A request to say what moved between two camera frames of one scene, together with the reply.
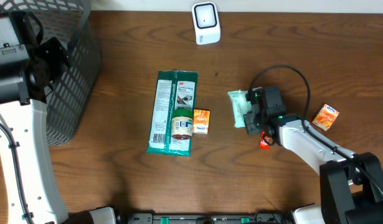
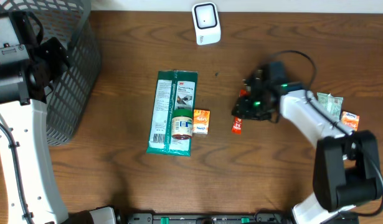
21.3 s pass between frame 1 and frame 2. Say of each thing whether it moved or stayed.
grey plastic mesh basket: stayed
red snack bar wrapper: moved
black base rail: stayed
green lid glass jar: stayed
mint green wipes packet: moved
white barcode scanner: stayed
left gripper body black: stayed
